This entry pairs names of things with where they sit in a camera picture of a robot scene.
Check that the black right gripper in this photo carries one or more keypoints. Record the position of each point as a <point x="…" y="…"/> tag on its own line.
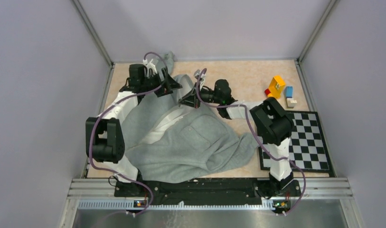
<point x="191" y="99"/>

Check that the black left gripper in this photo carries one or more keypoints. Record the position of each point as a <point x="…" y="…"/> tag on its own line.
<point x="169" y="83"/>

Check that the grey zip-up jacket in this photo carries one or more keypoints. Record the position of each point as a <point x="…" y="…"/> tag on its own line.
<point x="174" y="143"/>

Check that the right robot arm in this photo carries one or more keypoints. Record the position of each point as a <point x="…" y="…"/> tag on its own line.
<point x="273" y="129"/>

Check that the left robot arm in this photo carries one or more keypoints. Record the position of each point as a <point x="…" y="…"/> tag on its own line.
<point x="105" y="143"/>

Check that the yellow red toy block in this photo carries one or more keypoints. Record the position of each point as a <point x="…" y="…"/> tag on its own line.
<point x="276" y="87"/>

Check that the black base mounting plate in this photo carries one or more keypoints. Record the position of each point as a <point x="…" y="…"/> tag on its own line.
<point x="218" y="197"/>

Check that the blue toy block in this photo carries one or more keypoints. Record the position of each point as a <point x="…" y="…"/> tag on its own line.
<point x="289" y="92"/>

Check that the white beige toy block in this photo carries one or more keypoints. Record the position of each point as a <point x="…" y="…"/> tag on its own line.
<point x="291" y="102"/>

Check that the black white checkerboard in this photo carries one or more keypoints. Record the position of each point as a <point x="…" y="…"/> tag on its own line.
<point x="308" y="149"/>

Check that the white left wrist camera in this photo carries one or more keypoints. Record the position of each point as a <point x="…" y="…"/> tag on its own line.
<point x="151" y="66"/>

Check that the white cable duct strip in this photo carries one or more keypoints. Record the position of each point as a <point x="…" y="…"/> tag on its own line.
<point x="128" y="204"/>

